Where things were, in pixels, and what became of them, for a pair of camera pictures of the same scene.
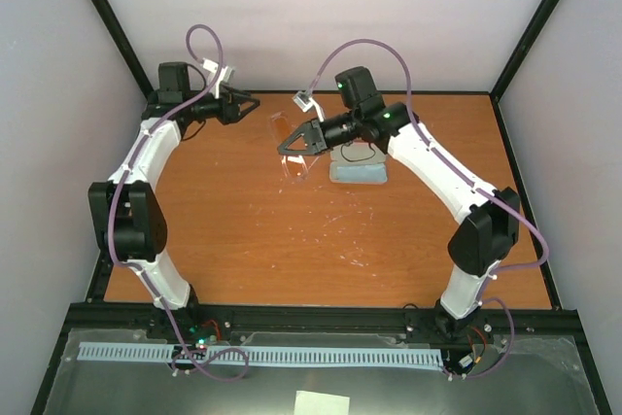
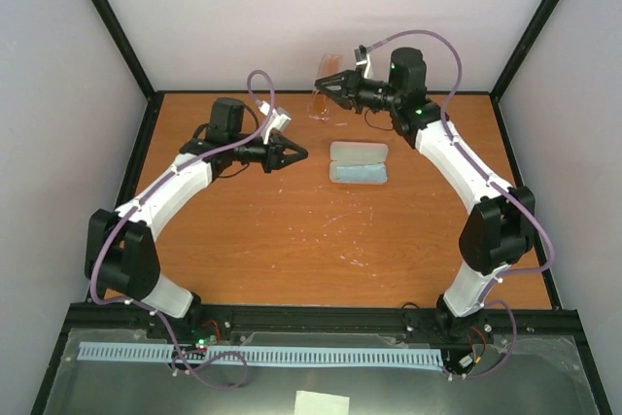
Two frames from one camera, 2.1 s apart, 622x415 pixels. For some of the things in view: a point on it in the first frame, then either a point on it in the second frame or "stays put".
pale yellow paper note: x=308 y=402 stays put
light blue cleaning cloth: x=362 y=173 stays put
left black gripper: x=230 y=110 → x=275 y=151
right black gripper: x=313 y=139 → x=348 y=81
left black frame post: x=111 y=19 stays put
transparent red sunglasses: x=295 y=166 → x=318 y=105
